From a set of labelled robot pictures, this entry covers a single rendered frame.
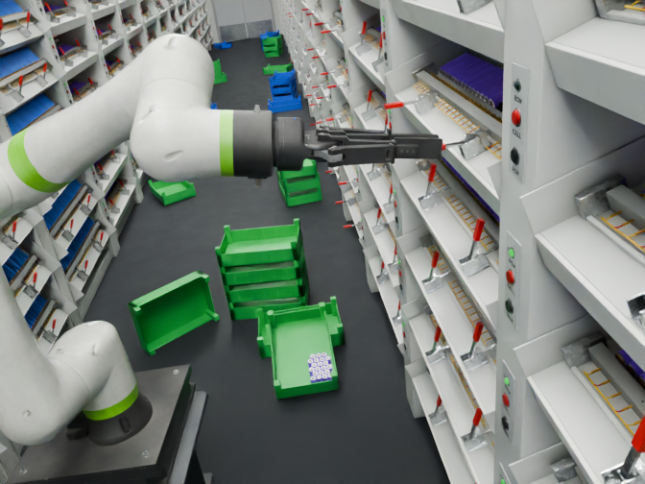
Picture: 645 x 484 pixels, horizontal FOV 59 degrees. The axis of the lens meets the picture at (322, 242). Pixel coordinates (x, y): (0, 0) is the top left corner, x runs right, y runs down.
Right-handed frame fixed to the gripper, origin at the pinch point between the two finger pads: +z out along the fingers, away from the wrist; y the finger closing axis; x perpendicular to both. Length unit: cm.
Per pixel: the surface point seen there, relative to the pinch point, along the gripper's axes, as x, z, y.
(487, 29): 17.3, 3.8, 10.5
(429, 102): 0.8, 9.1, -25.7
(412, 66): 4.1, 10.1, -44.3
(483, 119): 3.2, 11.1, -3.8
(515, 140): 6.9, 5.2, 20.5
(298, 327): -93, -9, -87
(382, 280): -79, 22, -96
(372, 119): -20, 13, -94
